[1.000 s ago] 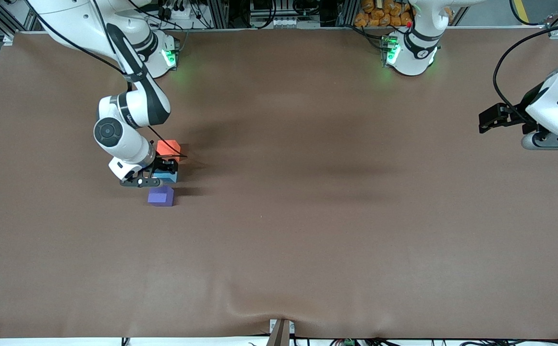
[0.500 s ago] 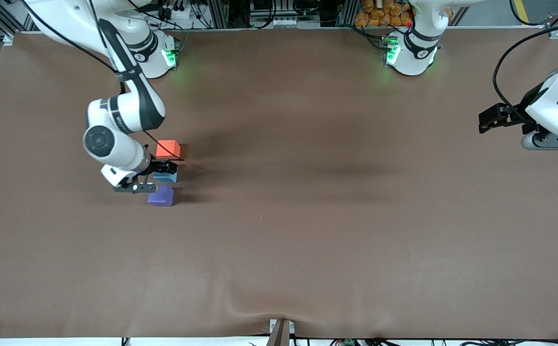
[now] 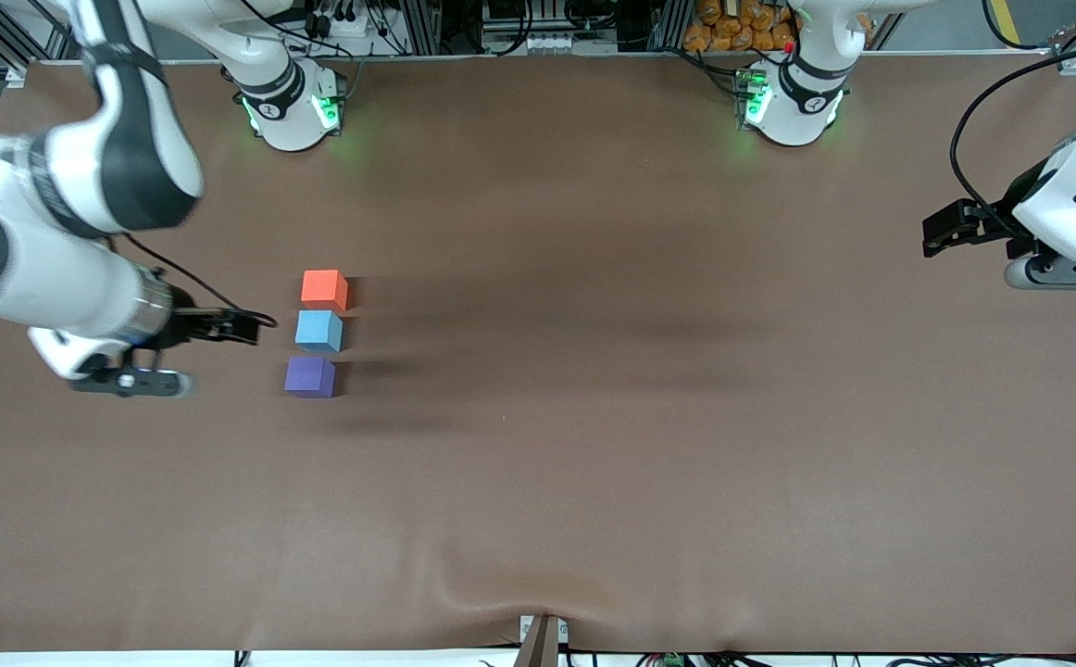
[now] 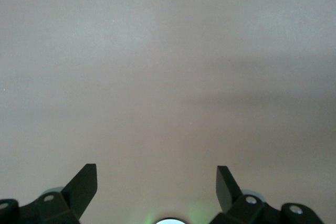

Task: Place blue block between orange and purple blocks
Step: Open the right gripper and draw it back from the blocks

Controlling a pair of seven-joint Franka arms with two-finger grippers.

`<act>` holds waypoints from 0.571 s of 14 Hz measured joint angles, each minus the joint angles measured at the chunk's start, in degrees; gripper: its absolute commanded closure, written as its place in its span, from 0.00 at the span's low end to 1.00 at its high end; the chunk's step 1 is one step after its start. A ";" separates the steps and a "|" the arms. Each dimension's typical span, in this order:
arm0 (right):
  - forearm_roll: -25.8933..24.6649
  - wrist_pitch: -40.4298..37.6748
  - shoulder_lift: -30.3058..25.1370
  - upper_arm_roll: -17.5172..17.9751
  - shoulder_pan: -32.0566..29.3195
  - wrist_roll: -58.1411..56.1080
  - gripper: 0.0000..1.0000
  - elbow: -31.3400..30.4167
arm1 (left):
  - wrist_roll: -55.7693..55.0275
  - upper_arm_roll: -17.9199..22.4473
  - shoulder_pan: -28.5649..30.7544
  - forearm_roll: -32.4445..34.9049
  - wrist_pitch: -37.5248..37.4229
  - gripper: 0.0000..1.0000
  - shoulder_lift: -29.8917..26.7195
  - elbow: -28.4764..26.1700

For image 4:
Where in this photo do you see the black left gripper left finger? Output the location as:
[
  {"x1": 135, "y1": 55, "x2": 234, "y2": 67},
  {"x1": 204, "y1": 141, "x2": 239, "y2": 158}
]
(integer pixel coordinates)
[{"x1": 0, "y1": 163, "x2": 98, "y2": 224}]

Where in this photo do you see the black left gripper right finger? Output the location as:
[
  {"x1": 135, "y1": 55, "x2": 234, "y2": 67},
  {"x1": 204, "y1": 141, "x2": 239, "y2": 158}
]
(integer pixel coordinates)
[{"x1": 209, "y1": 165, "x2": 321, "y2": 224}]

